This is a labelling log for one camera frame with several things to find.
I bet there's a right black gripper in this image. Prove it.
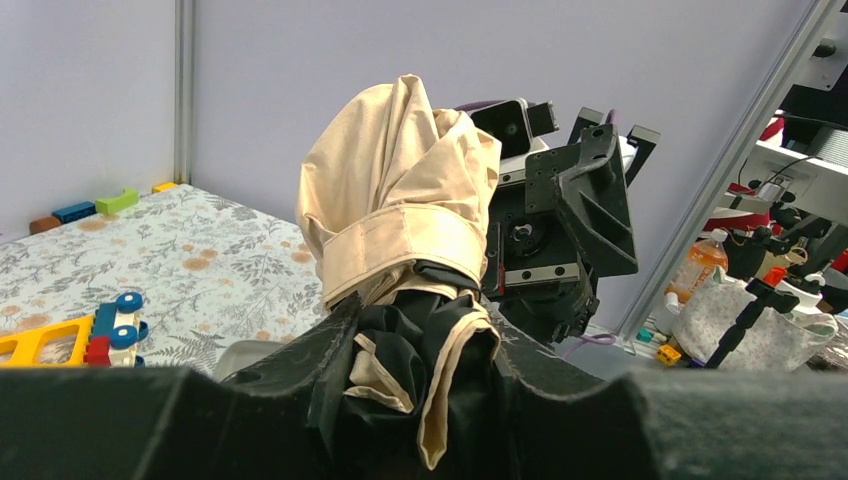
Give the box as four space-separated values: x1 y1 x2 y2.
482 108 660 345

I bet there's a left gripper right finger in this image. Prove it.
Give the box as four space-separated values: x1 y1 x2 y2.
491 312 847 479

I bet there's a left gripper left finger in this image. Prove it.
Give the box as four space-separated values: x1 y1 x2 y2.
1 297 361 479

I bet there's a beige umbrella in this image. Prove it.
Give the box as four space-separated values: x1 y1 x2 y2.
297 75 501 479

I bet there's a floral cloth bag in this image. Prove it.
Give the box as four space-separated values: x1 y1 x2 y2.
670 264 840 374

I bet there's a black tripod stand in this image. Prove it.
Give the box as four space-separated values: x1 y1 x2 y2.
704 267 800 369

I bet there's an orange drink bottle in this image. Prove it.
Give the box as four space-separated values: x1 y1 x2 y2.
664 229 729 304

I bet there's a yellow toy with blue wheels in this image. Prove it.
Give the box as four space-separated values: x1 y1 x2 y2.
1 291 149 368

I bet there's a yellow block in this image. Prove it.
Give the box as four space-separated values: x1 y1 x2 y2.
151 182 178 194

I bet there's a green arch block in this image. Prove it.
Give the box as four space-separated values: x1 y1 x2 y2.
95 188 139 215

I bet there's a blue block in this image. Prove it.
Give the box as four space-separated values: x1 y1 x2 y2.
51 201 97 224

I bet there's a brown block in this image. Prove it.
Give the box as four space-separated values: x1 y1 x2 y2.
29 216 63 235

